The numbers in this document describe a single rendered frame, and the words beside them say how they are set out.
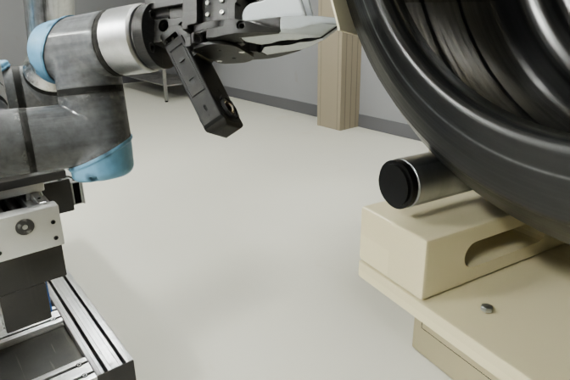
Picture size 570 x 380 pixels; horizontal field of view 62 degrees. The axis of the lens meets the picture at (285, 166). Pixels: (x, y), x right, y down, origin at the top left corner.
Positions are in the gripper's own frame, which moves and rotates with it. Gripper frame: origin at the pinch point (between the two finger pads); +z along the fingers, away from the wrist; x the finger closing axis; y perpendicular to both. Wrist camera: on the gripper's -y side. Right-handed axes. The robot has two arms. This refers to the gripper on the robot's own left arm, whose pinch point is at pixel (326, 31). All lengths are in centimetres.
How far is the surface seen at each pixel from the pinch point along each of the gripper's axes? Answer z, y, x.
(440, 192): 9.8, -15.4, 1.1
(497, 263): 14.5, -22.3, 6.9
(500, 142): 14.2, -12.1, -9.7
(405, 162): 7.1, -12.8, -0.8
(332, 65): -98, 94, 359
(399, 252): 6.1, -20.8, 0.7
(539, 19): 20.2, 4.0, 16.9
